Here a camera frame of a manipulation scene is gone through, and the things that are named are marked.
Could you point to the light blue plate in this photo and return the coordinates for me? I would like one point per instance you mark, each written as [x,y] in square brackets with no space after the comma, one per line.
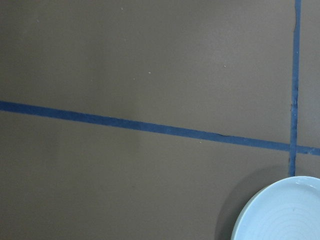
[288,209]

